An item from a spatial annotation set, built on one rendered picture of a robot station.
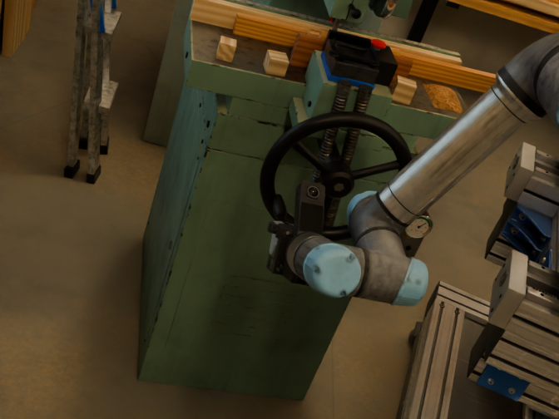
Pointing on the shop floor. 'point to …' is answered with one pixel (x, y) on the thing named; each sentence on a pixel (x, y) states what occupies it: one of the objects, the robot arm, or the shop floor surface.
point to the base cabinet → (226, 274)
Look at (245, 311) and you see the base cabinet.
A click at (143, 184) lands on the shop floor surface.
